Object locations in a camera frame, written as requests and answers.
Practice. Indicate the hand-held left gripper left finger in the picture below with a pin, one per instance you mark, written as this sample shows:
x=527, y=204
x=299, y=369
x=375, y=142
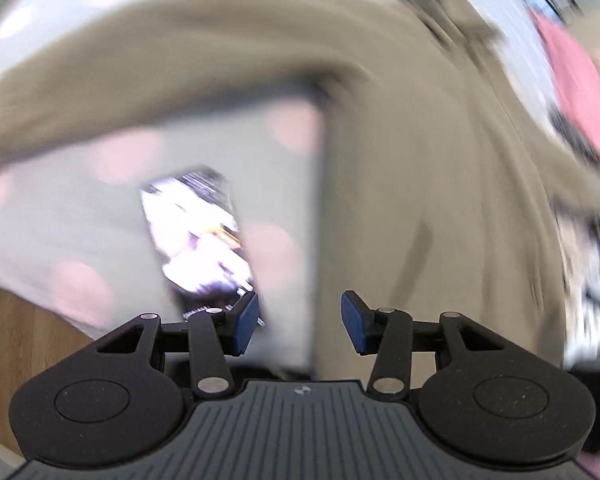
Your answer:
x=245, y=322

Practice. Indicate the dark floral garment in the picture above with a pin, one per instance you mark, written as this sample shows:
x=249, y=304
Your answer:
x=595, y=270

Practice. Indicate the pink pillow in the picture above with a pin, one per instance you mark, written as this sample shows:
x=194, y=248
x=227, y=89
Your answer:
x=580, y=90

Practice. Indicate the bed with polka dot sheet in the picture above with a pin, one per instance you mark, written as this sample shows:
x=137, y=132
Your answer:
x=55, y=220

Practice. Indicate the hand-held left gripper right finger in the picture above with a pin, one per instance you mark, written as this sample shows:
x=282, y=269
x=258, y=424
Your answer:
x=355, y=322

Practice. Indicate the beige fleece hoodie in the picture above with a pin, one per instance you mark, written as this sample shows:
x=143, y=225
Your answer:
x=430, y=185

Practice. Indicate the smartphone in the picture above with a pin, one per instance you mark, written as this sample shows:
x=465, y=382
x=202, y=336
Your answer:
x=195, y=230

